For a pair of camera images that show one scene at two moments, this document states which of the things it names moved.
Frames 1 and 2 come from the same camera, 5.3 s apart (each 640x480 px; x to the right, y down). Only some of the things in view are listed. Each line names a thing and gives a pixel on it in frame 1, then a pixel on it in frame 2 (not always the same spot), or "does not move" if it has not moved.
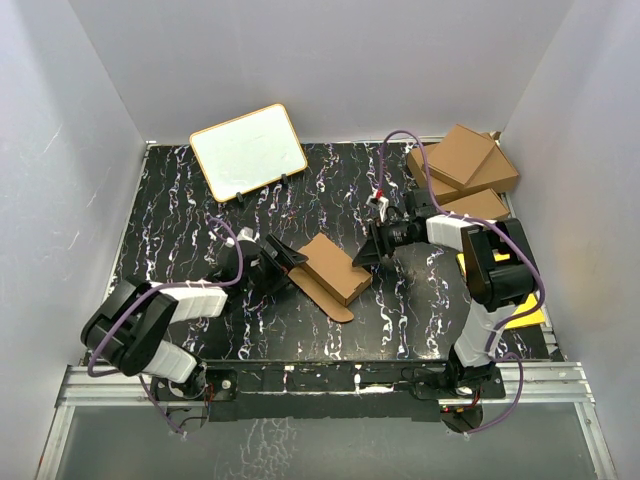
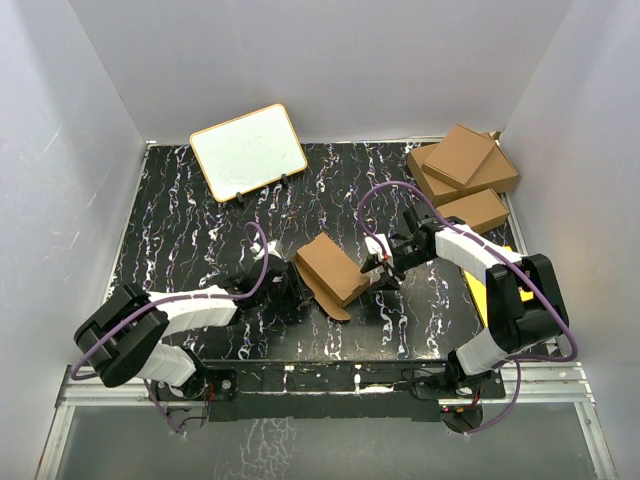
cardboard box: (460, 155) does not move
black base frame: (352, 391) does not move
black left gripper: (282, 263) to (297, 291)
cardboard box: (328, 279) does not move
